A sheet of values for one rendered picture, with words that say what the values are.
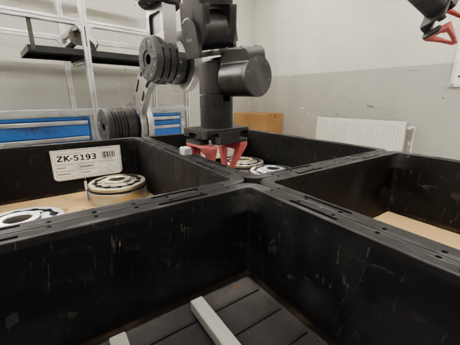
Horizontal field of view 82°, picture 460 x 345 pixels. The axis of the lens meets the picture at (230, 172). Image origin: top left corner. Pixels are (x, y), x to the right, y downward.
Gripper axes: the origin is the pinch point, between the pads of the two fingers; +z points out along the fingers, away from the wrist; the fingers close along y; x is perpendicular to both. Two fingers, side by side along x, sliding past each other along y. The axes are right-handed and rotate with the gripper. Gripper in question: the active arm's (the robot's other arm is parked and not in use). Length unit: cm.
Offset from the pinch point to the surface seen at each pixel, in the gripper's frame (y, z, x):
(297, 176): -5.3, -6.0, -21.0
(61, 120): 7, 4, 189
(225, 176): -11.5, -6.0, -15.9
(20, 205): -28.9, 4.0, 19.8
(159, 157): -9.0, -4.2, 5.0
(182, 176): -10.2, -3.1, -4.4
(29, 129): -12, 8, 188
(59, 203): -23.5, 4.1, 16.3
